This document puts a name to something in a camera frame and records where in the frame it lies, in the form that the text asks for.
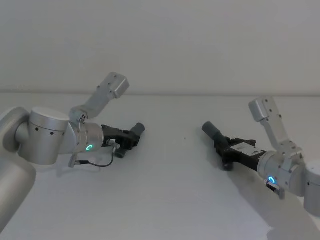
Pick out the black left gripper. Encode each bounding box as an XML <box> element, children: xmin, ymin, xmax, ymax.
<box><xmin>100</xmin><ymin>122</ymin><xmax>147</xmax><ymax>159</ymax></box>

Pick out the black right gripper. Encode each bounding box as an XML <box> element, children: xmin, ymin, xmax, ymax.
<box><xmin>201</xmin><ymin>120</ymin><xmax>267</xmax><ymax>173</ymax></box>

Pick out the white table cloth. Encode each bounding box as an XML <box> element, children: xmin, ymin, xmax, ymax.
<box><xmin>0</xmin><ymin>90</ymin><xmax>320</xmax><ymax>240</ymax></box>

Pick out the white curtain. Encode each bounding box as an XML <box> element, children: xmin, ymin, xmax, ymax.
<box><xmin>0</xmin><ymin>0</ymin><xmax>320</xmax><ymax>97</ymax></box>

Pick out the thin dark gripper cable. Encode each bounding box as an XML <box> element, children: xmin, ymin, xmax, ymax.
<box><xmin>68</xmin><ymin>139</ymin><xmax>120</xmax><ymax>169</ymax></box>

